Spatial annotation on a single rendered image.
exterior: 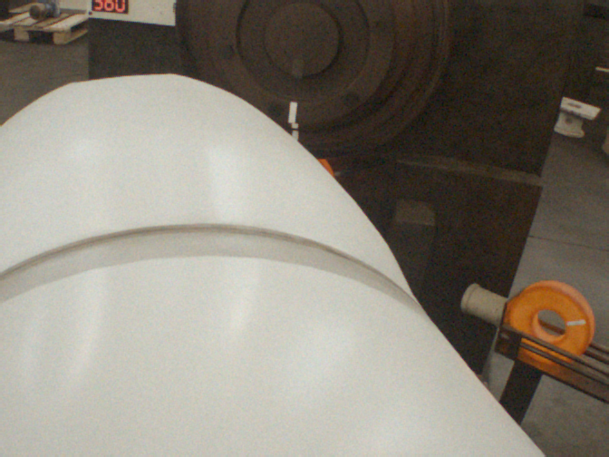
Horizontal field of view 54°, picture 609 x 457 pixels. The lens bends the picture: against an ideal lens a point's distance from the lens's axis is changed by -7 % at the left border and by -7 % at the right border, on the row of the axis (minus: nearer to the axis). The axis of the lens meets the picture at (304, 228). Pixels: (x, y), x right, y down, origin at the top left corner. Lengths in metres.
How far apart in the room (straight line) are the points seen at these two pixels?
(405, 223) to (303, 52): 0.38
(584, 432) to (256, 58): 1.54
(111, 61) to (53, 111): 1.20
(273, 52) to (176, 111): 0.85
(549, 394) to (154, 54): 1.58
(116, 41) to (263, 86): 0.43
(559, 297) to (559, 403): 1.06
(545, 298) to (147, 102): 1.03
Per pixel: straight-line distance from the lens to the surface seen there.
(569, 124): 4.79
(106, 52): 1.38
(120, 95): 0.17
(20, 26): 5.71
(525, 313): 1.18
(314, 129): 1.09
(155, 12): 1.29
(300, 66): 1.00
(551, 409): 2.13
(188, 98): 0.17
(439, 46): 1.08
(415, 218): 1.19
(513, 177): 1.29
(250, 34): 1.03
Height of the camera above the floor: 1.33
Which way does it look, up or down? 29 degrees down
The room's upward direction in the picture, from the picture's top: 7 degrees clockwise
